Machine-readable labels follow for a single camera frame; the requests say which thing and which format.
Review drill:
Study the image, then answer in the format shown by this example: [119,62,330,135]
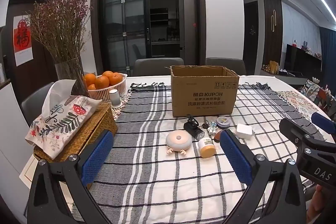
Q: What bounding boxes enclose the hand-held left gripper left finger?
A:
[28,130,114,224]

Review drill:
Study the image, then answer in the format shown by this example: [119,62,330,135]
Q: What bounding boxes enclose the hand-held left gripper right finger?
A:
[220,130,307,224]

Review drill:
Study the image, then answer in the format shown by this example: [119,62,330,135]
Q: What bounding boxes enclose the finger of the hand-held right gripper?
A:
[311,112,336,136]
[279,118,324,151]

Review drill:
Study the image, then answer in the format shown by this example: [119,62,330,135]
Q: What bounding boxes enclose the white charger block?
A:
[236,123,253,140]

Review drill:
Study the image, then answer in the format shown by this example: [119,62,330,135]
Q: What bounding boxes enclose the small yellow jar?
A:
[197,137,217,158]

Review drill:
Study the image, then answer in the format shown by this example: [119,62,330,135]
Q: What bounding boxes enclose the black bike light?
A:
[183,114,205,140]

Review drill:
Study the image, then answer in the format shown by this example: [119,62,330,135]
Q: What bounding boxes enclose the round white pink night light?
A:
[165,131,193,155]

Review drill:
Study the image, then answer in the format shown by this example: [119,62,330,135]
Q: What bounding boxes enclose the brown cardboard box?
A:
[170,65,240,118]

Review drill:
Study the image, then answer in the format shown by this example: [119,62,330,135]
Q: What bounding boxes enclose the person's right hand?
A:
[308,184,336,224]

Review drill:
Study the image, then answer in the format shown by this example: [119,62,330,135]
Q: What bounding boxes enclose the patterned fringed cloth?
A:
[278,90,324,120]

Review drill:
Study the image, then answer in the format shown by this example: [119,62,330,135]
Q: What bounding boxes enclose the woven wicker tissue box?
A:
[33,102,118,162]

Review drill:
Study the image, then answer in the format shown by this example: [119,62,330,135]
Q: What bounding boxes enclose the patterned sofa cushions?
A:
[301,77,336,115]

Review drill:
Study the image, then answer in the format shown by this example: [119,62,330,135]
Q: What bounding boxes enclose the round metal tin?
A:
[217,116,231,129]

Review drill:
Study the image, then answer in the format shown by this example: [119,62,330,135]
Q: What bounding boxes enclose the floral fabric tissue cover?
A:
[25,95,103,154]

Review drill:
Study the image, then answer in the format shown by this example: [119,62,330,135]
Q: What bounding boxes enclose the tv cabinet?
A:
[261,68,308,86]

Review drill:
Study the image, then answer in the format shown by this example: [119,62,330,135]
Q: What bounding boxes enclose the small white candle lamp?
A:
[109,89,120,109]

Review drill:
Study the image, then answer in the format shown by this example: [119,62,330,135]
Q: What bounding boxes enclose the white plastic fruit basket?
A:
[84,73,129,103]

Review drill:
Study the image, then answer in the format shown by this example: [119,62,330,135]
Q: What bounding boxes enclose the black television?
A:
[285,44,322,81]

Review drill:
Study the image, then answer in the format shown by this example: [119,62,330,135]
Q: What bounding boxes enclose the blue curtain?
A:
[318,27,336,88]

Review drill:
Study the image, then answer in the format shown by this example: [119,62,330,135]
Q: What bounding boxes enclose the grey white plaid tablecloth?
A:
[71,82,326,224]

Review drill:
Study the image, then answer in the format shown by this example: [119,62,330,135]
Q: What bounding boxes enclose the yellow bag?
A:
[267,61,280,74]

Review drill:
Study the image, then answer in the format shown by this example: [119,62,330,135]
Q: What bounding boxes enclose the white tissue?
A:
[41,79,77,119]

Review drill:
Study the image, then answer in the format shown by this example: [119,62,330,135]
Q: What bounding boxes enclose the grey dining chair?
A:
[204,57,247,76]
[21,81,55,120]
[133,57,185,77]

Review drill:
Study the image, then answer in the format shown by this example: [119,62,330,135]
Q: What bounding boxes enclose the glass vase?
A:
[54,59,89,97]

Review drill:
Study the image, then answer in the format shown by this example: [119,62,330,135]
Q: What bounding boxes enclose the dark wooden door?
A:
[262,0,283,67]

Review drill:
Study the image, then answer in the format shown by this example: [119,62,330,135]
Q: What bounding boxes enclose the dried purple flowers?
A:
[26,0,93,65]

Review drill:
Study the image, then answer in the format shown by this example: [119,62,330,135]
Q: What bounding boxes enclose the dark framed glass sliding door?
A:
[92,0,206,78]

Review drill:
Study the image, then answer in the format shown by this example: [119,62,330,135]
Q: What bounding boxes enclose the red wall calendar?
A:
[13,15,34,67]

